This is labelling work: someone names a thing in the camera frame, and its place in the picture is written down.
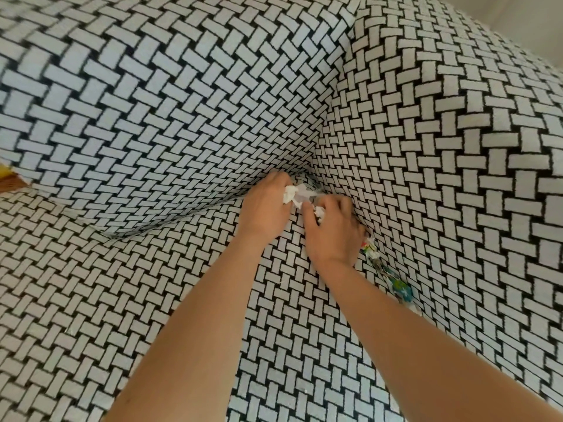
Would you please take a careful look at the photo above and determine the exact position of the person's left hand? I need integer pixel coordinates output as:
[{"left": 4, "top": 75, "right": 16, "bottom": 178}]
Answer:
[{"left": 238, "top": 171, "right": 294, "bottom": 245}]

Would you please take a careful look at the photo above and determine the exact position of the person's right hand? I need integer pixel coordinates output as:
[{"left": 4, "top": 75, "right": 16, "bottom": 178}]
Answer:
[{"left": 301, "top": 193, "right": 368, "bottom": 266}]

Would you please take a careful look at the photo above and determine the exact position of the large white tissue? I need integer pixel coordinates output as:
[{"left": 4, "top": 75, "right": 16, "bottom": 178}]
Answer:
[{"left": 282, "top": 184, "right": 330, "bottom": 212}]

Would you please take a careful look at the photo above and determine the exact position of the person's left forearm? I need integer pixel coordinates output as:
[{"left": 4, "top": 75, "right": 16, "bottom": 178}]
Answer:
[{"left": 101, "top": 233, "right": 283, "bottom": 422}]

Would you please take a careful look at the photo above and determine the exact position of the person's right forearm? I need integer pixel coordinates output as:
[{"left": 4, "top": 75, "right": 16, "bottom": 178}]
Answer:
[{"left": 309, "top": 254, "right": 563, "bottom": 422}]

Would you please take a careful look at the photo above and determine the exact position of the white red green wrapper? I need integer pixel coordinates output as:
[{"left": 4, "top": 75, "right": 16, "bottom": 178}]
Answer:
[{"left": 360, "top": 236, "right": 382, "bottom": 261}]

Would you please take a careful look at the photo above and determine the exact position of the clear blue green plastic wrapper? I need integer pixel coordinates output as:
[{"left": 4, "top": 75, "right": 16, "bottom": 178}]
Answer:
[{"left": 377, "top": 258, "right": 418, "bottom": 308}]

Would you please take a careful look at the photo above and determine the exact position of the black white woven-pattern sofa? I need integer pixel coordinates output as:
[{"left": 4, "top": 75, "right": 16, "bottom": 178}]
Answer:
[{"left": 0, "top": 0, "right": 563, "bottom": 422}]

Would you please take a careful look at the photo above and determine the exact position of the black white woven-pattern back cushion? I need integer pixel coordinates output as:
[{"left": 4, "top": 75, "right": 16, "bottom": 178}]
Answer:
[{"left": 0, "top": 0, "right": 358, "bottom": 239}]

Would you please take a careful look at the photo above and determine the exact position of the orange yellow object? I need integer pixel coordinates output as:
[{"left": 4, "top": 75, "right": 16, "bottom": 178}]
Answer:
[{"left": 0, "top": 161, "right": 30, "bottom": 195}]

